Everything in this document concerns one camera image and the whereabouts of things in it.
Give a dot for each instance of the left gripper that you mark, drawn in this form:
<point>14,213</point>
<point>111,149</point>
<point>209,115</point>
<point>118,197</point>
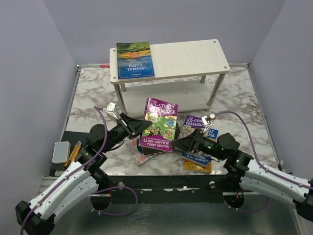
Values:
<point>131,126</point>

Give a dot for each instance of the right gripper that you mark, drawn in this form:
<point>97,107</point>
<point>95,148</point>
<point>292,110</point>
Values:
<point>191,142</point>

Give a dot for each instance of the purple 52-Storey Treehouse book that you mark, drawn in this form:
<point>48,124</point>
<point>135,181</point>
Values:
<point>190,125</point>

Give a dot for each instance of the blue 91-Storey Treehouse book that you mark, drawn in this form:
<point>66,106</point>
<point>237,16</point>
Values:
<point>197,156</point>

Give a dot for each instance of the purple 117-Storey Treehouse book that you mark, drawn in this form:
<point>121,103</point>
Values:
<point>163,116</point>

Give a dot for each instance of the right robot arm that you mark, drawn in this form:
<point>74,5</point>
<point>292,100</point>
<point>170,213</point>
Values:
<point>249,174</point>

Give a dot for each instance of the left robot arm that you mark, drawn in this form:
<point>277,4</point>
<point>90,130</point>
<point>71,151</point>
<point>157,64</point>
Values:
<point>82,177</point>

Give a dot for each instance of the floral pink notebook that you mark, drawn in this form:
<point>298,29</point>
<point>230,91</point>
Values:
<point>138,157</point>

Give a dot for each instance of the yellow 130-Storey Treehouse book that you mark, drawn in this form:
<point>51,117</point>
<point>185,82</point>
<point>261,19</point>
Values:
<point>188,165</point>

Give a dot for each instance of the black hardcover book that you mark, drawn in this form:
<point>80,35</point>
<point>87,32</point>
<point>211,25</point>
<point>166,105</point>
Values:
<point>150,151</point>

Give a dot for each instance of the blue Animal Farm book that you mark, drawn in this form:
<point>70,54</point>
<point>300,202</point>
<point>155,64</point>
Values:
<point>134,60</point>

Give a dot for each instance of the white two-tier shelf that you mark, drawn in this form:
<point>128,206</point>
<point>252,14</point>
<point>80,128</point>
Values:
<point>186,73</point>

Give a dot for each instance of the yellow utility knife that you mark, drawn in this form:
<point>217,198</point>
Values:
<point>73,154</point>

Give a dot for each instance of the grey rectangular box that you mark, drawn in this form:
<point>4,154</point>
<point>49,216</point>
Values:
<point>61,152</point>

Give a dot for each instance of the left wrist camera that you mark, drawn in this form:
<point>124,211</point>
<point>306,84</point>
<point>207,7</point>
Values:
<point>110,111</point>

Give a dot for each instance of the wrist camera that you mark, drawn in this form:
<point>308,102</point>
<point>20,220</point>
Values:
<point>110,111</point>
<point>207,121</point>

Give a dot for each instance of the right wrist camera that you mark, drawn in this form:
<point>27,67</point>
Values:
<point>207,121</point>

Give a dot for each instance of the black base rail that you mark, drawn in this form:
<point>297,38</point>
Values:
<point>179,189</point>

